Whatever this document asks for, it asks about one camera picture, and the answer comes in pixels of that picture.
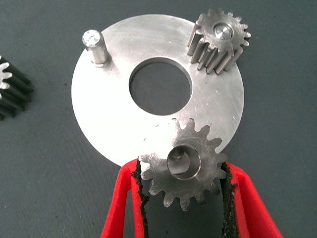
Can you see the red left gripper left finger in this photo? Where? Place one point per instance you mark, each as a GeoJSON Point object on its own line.
{"type": "Point", "coordinates": [119, 203]}

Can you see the round metal carrier plate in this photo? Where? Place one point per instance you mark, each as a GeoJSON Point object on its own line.
{"type": "Point", "coordinates": [104, 111]}

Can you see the small steel planetary gear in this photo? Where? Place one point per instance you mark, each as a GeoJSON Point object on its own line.
{"type": "Point", "coordinates": [15, 94]}
{"type": "Point", "coordinates": [188, 188]}
{"type": "Point", "coordinates": [231, 43]}

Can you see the dark grey table cloth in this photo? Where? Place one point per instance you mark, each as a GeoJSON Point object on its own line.
{"type": "Point", "coordinates": [277, 161]}

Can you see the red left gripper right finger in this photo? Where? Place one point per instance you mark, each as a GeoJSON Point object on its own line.
{"type": "Point", "coordinates": [250, 210]}

